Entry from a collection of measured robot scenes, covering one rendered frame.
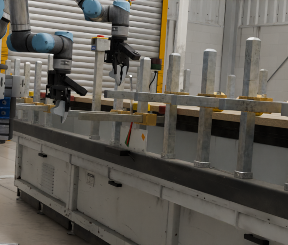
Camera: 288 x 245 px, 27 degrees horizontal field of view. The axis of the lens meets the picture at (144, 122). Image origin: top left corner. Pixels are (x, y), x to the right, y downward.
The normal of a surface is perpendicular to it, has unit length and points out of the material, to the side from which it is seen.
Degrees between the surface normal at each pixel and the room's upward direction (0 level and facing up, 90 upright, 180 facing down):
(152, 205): 90
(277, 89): 90
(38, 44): 90
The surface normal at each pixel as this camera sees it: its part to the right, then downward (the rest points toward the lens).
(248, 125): 0.47, 0.07
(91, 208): -0.89, 0.04
